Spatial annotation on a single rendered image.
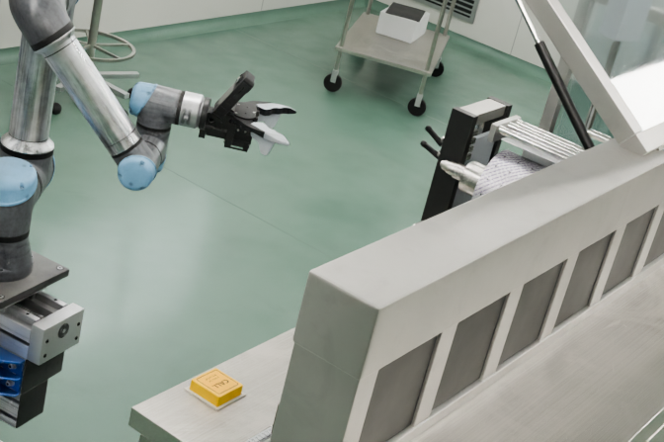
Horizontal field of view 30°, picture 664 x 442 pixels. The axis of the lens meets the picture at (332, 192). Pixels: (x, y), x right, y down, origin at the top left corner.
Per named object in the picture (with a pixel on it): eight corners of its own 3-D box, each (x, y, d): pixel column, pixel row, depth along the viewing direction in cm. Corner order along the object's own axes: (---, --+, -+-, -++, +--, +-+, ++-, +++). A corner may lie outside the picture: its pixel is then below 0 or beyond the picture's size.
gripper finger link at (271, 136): (285, 162, 264) (254, 142, 268) (290, 138, 261) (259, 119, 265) (275, 166, 261) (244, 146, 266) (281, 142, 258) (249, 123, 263)
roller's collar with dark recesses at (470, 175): (471, 187, 239) (480, 157, 237) (497, 200, 236) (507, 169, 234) (455, 194, 234) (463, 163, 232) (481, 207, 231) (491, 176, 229)
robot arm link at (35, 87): (-17, 205, 270) (13, -37, 249) (2, 179, 284) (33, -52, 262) (38, 218, 271) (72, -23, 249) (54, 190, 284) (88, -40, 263)
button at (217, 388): (212, 377, 233) (215, 366, 232) (241, 395, 230) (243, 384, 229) (188, 390, 227) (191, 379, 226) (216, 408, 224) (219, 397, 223)
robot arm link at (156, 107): (131, 110, 272) (137, 74, 269) (181, 121, 272) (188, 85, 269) (124, 123, 265) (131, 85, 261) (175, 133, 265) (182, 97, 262)
